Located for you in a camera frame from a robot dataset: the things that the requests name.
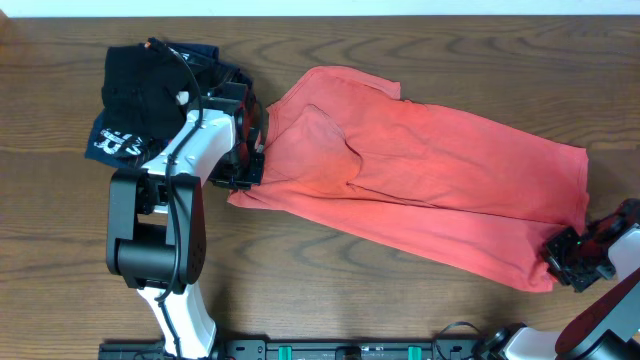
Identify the red t-shirt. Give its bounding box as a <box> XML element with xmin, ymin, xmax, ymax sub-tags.
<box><xmin>229</xmin><ymin>66</ymin><xmax>589</xmax><ymax>293</ymax></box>

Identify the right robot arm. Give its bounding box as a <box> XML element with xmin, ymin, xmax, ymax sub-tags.
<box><xmin>473</xmin><ymin>199</ymin><xmax>639</xmax><ymax>360</ymax></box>

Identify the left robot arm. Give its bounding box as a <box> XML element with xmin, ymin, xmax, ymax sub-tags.
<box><xmin>99</xmin><ymin>82</ymin><xmax>266</xmax><ymax>359</ymax></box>

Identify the black folded garment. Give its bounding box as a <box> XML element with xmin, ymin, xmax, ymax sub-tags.
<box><xmin>102</xmin><ymin>39</ymin><xmax>219</xmax><ymax>140</ymax></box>

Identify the navy printed folded shirt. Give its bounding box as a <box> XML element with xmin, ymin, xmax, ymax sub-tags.
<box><xmin>85</xmin><ymin>55</ymin><xmax>252</xmax><ymax>168</ymax></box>

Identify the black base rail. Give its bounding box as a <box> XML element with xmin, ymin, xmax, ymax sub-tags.
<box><xmin>97</xmin><ymin>320</ymin><xmax>501</xmax><ymax>360</ymax></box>

